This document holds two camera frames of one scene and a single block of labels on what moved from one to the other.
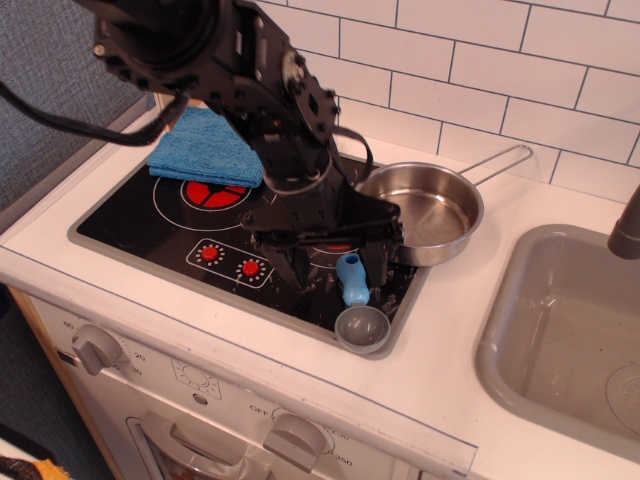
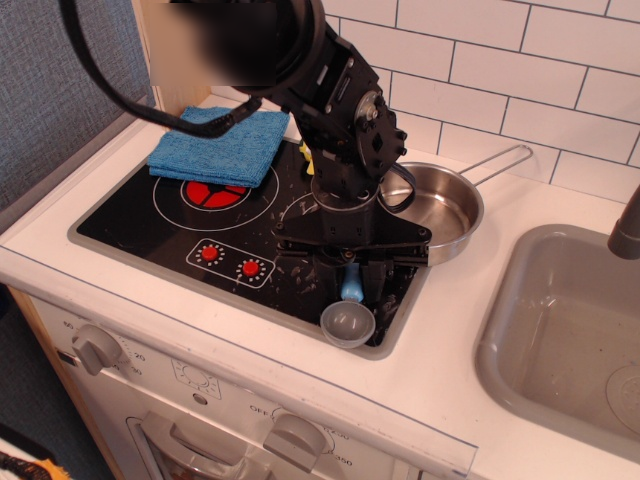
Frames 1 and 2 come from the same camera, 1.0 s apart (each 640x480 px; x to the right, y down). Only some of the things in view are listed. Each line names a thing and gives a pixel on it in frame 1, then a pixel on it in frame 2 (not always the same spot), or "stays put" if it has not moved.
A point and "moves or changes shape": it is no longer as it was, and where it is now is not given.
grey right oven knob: (295, 442) stays put
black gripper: (336, 213) -> (354, 230)
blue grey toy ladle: (362, 328) moves or changes shape
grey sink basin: (559, 344) stays put
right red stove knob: (250, 268) stays put
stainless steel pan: (441, 208) stays put
